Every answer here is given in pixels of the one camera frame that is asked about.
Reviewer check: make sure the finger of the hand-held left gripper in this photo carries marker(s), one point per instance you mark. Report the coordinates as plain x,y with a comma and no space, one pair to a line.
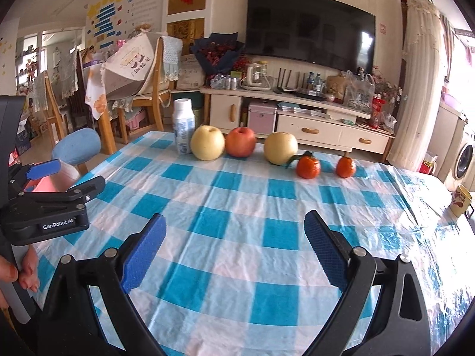
44,167
74,194

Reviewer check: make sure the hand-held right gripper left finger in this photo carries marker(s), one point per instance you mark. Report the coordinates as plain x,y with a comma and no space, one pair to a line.
144,252

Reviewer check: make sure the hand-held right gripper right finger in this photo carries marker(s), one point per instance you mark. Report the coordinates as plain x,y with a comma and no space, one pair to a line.
326,252

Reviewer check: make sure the person's left hand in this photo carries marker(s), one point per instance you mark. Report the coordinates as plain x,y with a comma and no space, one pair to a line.
29,270

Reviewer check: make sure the blue padded stool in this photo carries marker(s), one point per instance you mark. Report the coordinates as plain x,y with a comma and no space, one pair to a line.
76,146

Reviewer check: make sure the plain tangerine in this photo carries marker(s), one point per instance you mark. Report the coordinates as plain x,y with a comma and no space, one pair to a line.
346,167

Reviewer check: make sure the tangerine with green leaf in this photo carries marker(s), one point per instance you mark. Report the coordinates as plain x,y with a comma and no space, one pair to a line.
308,167

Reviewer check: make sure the white cloth with orange print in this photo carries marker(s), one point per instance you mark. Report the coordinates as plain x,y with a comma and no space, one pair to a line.
95,96

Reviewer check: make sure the blue checked tablecloth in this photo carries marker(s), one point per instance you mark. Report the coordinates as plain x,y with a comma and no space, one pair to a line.
241,200

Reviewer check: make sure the yellow pear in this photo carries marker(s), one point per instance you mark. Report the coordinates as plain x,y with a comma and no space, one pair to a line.
207,144
281,149

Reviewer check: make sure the cream television cabinet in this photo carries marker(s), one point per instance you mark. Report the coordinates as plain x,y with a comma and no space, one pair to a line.
315,130

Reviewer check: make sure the white plastic bottle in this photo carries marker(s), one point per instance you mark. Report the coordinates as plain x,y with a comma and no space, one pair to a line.
183,126

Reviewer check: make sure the red gift bag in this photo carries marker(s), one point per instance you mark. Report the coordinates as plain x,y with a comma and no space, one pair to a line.
427,166

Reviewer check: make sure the red apple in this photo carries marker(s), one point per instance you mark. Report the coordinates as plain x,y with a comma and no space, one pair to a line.
240,142

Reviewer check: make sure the ceramic mug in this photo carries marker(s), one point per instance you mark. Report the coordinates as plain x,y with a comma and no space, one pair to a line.
460,200

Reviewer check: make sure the green waste bin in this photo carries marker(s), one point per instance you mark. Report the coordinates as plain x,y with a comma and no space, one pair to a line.
198,117

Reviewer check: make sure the pink storage box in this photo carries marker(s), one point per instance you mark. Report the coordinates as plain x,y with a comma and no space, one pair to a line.
262,118

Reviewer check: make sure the brown paper bag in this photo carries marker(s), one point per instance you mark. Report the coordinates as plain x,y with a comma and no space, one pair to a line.
336,88

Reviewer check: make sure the clear plastic bag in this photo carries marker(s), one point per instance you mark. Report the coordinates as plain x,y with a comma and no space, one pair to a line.
358,91

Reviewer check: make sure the white washing machine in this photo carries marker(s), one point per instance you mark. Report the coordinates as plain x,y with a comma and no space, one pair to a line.
464,159

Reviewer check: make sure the black router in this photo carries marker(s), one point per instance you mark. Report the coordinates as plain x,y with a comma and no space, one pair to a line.
285,85

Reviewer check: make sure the white electric kettle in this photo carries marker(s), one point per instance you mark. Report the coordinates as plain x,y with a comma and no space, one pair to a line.
253,76

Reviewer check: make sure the lace covered air conditioner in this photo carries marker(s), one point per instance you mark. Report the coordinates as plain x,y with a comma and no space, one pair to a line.
419,81

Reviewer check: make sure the dark wrapped flower bouquet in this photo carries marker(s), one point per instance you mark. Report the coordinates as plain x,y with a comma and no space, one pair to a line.
217,55

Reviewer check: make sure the black flat television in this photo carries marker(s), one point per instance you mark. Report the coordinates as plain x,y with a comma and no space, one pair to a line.
308,26

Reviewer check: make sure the colourful wall chart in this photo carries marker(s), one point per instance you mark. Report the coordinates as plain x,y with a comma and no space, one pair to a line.
107,18

